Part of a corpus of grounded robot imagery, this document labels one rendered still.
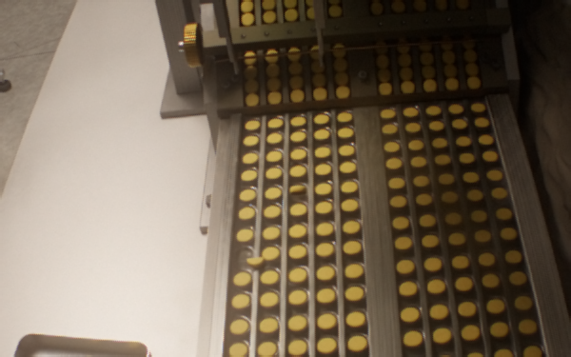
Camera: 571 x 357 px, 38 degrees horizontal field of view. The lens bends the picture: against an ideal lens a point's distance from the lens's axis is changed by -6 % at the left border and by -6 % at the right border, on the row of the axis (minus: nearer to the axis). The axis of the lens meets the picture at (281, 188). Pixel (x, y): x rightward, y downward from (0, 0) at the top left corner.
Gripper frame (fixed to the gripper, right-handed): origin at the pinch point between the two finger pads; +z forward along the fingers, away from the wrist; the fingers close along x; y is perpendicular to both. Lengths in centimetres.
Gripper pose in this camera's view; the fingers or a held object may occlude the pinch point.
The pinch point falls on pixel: (279, 68)
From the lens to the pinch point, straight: 52.4
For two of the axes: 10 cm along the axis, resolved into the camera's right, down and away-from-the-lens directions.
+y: 0.2, -6.8, 7.4
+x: -9.9, 0.8, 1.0
